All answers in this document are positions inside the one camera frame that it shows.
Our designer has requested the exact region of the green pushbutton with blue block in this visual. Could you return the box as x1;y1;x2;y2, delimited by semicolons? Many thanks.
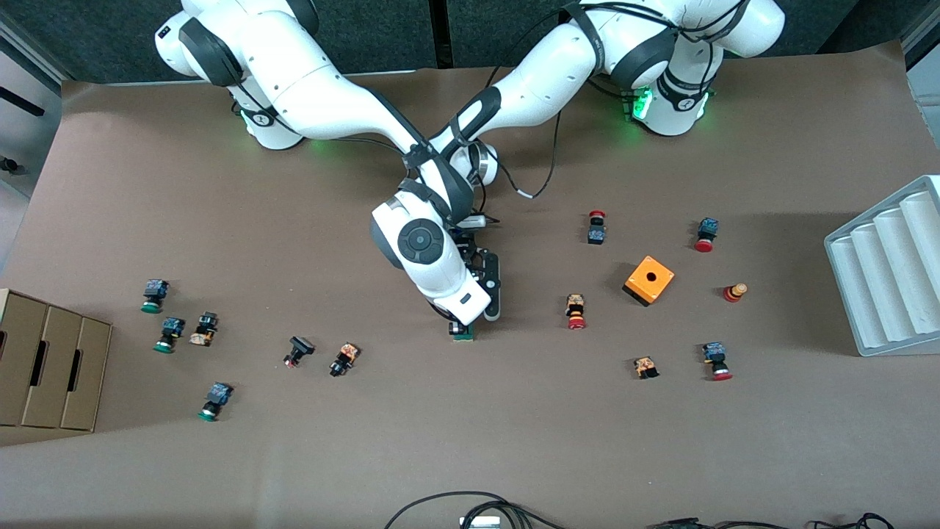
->
153;317;186;354
141;278;170;314
197;381;234;422

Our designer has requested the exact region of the grey ridged tray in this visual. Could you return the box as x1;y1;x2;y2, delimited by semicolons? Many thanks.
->
824;175;940;358

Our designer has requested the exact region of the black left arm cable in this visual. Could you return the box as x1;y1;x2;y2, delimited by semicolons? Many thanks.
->
481;103;571;203

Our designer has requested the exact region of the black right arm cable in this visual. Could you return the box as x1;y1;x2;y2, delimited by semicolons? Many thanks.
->
312;134;411;156

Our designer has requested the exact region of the black square pushbutton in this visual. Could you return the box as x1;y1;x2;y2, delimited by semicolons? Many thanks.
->
283;335;316;369

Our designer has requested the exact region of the black selector with orange block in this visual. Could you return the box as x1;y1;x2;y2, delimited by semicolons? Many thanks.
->
329;342;361;378

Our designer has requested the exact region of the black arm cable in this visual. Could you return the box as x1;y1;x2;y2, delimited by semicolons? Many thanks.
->
312;134;411;156
481;103;571;203

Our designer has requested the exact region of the orange button enclosure box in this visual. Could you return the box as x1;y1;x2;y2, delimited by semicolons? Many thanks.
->
623;255;676;308

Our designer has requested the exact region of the black cable bundle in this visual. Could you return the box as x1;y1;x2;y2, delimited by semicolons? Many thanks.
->
646;512;897;529

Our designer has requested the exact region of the black looped cable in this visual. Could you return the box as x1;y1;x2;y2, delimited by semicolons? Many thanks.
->
383;491;566;529

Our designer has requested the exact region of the brown paper table cover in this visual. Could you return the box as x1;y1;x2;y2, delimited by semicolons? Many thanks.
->
0;40;940;529

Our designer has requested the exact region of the black vertical post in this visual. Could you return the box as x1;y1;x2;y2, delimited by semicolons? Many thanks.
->
430;0;454;71

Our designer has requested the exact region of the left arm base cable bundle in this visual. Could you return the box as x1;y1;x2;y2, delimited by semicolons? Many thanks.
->
587;73;634;105

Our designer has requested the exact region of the black handle bar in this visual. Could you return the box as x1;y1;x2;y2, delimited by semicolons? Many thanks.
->
0;86;45;118

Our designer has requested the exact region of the brown cardboard box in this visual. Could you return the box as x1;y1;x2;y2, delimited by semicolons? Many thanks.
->
0;289;113;433

